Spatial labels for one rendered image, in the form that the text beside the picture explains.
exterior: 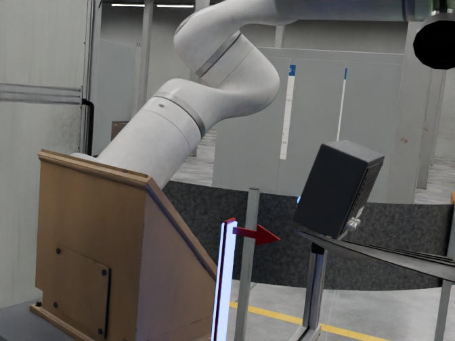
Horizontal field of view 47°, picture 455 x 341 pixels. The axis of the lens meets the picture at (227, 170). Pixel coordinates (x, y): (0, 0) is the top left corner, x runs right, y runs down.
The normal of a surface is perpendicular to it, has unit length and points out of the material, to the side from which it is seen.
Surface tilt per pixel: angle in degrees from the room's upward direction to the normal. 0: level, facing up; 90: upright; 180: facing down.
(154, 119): 51
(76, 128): 90
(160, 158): 79
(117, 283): 90
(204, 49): 107
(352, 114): 90
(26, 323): 0
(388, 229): 90
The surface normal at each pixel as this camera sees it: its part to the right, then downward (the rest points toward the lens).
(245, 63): 0.25, 0.00
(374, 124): -0.39, 0.09
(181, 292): 0.76, 0.15
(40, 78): 0.91, 0.13
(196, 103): 0.52, -0.14
